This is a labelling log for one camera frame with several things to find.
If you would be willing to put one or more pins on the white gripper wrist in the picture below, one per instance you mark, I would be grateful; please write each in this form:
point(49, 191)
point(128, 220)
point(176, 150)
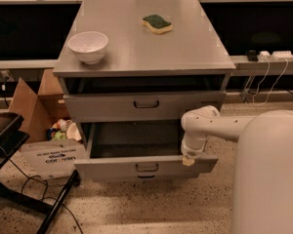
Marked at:
point(191, 150)

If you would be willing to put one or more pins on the grey drawer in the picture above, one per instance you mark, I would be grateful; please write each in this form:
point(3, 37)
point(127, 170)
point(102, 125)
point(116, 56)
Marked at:
point(138, 106)
point(142, 177)
point(142, 148)

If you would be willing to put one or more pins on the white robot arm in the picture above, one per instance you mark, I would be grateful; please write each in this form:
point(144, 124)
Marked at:
point(262, 198)

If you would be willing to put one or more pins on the grey top drawer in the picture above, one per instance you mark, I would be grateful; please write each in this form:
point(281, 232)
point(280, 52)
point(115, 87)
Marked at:
point(138, 106)

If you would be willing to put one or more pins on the grey drawer cabinet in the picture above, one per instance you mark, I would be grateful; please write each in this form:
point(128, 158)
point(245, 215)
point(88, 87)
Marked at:
point(190, 57)

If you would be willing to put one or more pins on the grey bottom drawer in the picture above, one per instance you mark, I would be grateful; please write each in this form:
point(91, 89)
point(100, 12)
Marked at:
point(142, 177)

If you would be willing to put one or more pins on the open cardboard box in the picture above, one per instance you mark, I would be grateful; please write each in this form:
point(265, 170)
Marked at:
point(49, 158)

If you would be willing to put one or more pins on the black adapter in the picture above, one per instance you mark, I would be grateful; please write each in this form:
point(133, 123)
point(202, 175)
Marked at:
point(252, 55)

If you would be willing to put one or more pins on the colourful items in box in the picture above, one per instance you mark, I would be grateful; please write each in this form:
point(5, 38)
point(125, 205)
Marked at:
point(63, 129)

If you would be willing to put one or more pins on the white power strip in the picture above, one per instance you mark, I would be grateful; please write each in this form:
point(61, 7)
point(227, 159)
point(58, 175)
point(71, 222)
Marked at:
point(277, 55)

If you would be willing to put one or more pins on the green yellow sponge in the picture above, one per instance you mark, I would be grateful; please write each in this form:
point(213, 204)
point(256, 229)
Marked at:
point(157, 24)

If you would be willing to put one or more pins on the white bowl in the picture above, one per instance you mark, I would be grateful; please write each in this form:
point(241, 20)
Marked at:
point(89, 47)

